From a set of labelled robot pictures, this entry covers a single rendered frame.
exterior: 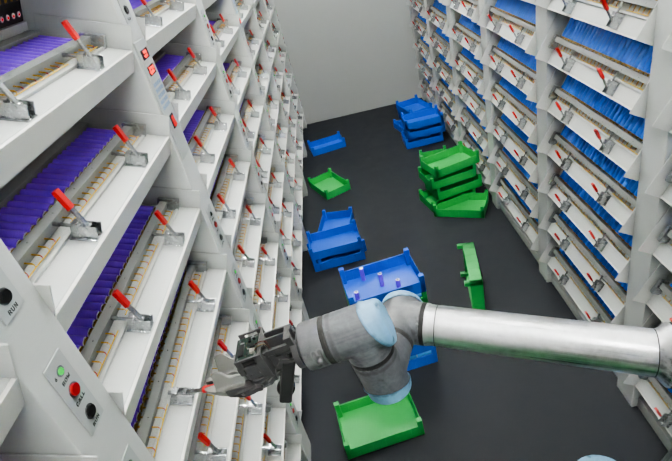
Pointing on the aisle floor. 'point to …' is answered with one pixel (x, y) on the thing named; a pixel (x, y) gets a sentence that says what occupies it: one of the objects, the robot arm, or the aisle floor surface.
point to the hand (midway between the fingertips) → (213, 386)
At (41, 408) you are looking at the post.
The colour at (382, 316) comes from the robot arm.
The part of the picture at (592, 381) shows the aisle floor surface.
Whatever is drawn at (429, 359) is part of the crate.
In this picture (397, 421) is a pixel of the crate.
